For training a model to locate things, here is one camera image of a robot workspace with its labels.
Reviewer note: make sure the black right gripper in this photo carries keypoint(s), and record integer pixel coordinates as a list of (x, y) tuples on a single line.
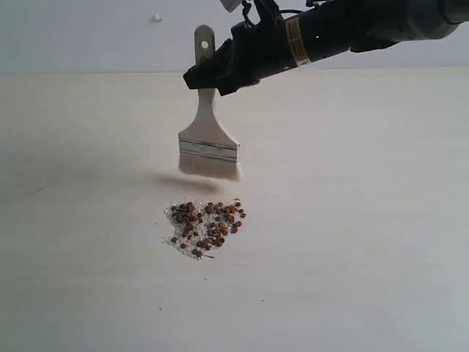
[(257, 50)]

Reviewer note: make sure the white wide paint brush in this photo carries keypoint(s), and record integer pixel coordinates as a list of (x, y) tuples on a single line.
[(206, 148)]

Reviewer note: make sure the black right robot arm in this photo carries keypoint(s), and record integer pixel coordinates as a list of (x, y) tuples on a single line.
[(328, 28)]

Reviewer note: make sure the pile of white grains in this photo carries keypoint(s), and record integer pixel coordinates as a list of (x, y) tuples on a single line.
[(201, 227)]

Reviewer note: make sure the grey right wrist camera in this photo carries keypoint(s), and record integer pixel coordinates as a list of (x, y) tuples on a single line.
[(232, 5)]

